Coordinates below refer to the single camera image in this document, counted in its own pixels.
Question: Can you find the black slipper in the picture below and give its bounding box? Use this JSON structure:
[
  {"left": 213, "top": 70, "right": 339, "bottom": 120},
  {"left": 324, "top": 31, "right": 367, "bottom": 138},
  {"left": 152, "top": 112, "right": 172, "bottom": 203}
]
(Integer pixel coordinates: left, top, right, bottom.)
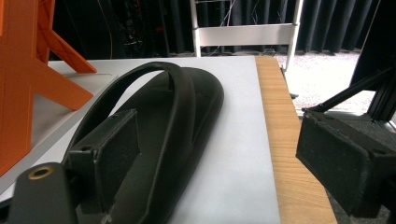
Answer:
[{"left": 62, "top": 61, "right": 225, "bottom": 224}]

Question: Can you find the black curtain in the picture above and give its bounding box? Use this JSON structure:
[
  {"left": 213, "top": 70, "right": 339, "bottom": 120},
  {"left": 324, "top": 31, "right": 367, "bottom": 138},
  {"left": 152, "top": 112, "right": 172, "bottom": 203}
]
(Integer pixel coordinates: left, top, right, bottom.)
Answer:
[{"left": 50, "top": 0, "right": 381, "bottom": 59}]

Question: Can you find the dark equipment with cables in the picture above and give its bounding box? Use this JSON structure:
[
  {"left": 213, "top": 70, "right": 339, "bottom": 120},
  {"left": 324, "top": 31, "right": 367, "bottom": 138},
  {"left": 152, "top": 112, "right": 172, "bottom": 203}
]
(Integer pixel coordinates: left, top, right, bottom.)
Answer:
[{"left": 120, "top": 0, "right": 171, "bottom": 59}]

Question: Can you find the black stand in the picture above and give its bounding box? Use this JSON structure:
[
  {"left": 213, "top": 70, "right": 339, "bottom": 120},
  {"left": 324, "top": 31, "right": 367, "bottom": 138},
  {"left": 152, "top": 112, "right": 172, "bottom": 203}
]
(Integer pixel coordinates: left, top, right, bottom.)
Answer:
[{"left": 302, "top": 0, "right": 396, "bottom": 124}]

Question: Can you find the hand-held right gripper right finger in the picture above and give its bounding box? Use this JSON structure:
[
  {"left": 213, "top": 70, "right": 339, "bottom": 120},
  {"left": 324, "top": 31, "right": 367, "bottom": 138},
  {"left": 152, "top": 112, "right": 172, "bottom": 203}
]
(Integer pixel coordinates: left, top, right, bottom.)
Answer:
[{"left": 295, "top": 110, "right": 396, "bottom": 218}]

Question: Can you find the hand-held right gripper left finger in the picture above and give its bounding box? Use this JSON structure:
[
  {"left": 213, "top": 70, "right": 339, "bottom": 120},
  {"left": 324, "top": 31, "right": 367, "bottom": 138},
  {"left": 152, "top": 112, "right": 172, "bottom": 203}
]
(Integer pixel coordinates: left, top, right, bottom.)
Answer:
[{"left": 64, "top": 108, "right": 141, "bottom": 216}]

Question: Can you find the white metal frame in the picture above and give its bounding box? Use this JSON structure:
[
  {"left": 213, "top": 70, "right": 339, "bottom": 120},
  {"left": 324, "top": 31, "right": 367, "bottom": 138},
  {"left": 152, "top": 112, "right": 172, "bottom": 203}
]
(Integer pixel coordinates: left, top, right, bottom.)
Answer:
[{"left": 190, "top": 0, "right": 304, "bottom": 73}]

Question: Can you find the orange rack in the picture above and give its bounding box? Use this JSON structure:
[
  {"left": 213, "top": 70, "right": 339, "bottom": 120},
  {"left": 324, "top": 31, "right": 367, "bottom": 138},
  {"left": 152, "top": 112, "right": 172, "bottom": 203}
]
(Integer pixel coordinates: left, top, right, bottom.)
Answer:
[{"left": 0, "top": 0, "right": 98, "bottom": 177}]

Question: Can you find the grey base board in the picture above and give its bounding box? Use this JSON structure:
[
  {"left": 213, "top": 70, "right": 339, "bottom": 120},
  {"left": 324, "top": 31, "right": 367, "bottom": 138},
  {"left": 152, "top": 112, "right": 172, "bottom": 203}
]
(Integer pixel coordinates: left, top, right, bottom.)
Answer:
[{"left": 0, "top": 73, "right": 120, "bottom": 194}]

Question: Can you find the white table sheet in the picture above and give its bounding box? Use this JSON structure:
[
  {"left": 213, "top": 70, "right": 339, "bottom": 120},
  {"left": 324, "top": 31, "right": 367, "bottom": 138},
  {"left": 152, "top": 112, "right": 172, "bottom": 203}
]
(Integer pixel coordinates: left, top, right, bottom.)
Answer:
[{"left": 0, "top": 55, "right": 283, "bottom": 224}]

